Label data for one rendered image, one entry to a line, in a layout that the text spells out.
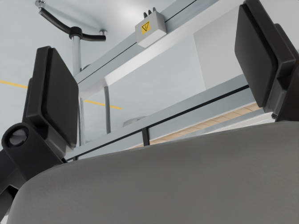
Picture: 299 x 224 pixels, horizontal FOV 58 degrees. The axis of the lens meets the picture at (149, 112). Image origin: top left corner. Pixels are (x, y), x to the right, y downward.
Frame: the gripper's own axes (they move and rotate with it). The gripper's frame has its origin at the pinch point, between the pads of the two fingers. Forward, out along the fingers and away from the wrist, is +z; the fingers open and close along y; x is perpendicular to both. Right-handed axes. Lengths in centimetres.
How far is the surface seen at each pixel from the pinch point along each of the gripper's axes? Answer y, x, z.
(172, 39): 7, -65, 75
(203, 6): 19, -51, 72
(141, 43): -5, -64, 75
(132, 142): -16, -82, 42
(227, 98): 18, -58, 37
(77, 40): -44, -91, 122
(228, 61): 39, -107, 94
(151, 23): 0, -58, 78
